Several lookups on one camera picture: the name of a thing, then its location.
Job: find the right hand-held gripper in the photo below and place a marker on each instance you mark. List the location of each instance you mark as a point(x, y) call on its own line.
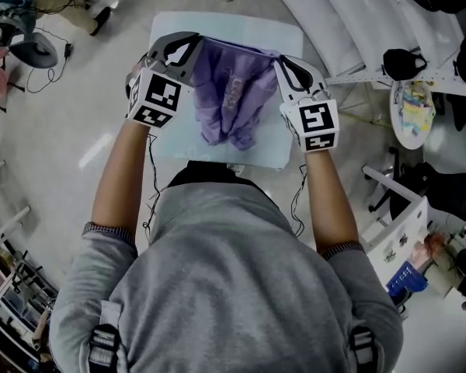
point(316, 119)

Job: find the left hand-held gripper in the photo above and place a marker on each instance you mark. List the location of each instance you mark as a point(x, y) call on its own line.
point(161, 91)

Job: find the round white side table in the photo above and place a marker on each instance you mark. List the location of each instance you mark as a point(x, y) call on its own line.
point(411, 142)

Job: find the black office chair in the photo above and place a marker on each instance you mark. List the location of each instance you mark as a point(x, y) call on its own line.
point(442, 192)

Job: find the purple sweatshirt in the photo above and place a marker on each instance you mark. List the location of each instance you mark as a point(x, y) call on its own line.
point(233, 103)

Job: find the cluttered metal storage shelf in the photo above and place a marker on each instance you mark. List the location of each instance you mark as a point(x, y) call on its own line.
point(15, 293)

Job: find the dried flower bouquet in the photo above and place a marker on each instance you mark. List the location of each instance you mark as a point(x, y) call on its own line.
point(431, 247)

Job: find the blue perforated basket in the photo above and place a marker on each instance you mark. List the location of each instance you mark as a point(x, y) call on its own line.
point(405, 278)

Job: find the person's grey shoe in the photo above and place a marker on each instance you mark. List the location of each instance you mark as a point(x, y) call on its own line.
point(236, 169)

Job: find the person's right forearm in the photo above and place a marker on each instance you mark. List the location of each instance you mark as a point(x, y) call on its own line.
point(330, 200)

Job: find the person's black trousers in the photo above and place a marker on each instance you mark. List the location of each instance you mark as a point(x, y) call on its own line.
point(213, 177)

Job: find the person's left forearm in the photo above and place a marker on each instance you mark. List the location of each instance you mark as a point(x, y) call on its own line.
point(120, 177)

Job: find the colourful pastel cloth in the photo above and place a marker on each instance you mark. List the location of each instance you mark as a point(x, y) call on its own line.
point(413, 107)

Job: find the white metal frame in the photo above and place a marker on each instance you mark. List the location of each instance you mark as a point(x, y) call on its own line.
point(7, 216)

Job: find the dark grey round chair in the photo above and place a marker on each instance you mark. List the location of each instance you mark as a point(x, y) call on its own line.
point(31, 49)

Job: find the white desk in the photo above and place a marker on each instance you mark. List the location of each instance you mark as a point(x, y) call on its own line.
point(404, 224)

